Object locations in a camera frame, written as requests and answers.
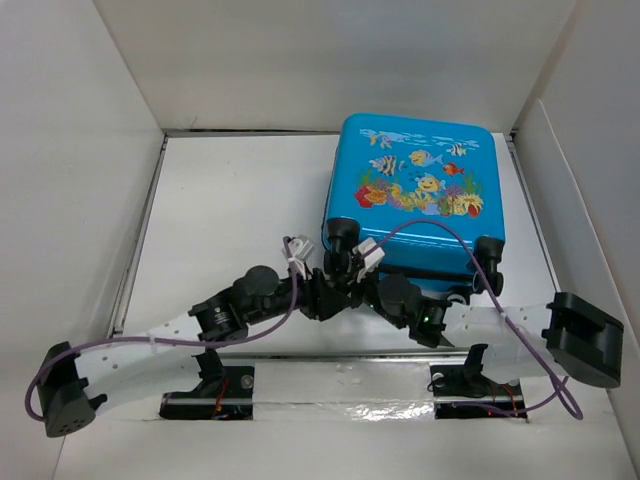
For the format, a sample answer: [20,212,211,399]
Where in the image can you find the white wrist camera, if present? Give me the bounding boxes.
[352,237,385,283]
[281,235,315,280]

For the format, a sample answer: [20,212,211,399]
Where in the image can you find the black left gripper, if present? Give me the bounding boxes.
[245,258,350,324]

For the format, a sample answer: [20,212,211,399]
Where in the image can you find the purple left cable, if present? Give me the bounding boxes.
[24,237,302,422]

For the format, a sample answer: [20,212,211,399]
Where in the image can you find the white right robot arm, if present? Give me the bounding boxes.
[364,274,624,393]

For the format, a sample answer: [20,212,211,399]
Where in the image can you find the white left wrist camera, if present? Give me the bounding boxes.
[281,235,315,280]

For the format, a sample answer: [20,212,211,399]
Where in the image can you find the purple cable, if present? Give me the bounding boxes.
[369,219,585,421]
[24,237,302,422]

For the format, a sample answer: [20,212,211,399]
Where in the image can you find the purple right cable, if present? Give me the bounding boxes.
[369,219,585,421]

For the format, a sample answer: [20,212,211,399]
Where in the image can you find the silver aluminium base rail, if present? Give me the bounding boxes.
[104,344,551,421]

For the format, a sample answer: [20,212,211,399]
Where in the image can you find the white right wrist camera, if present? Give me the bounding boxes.
[352,237,385,283]

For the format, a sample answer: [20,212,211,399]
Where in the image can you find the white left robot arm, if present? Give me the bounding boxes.
[25,265,353,438]

